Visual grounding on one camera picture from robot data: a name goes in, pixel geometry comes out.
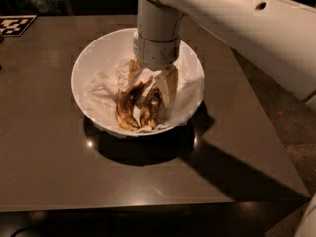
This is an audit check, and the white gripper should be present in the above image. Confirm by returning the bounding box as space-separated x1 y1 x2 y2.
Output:
128 31 181 105

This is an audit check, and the banana with blue sticker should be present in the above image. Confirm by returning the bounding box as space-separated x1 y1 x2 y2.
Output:
140 84 162 129

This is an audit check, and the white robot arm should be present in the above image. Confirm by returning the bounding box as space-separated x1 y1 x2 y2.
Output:
136 0 316 237

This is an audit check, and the left spotted brown banana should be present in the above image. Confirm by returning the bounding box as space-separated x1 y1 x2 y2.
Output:
115 76 153 131

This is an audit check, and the white bowl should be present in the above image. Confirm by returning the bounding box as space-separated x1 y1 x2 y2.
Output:
71 28 205 138

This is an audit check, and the white crumpled paper towel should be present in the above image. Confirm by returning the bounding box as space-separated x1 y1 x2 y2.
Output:
78 43 205 137

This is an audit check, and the black white fiducial marker card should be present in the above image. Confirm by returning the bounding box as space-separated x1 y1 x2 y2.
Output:
0 15 37 37

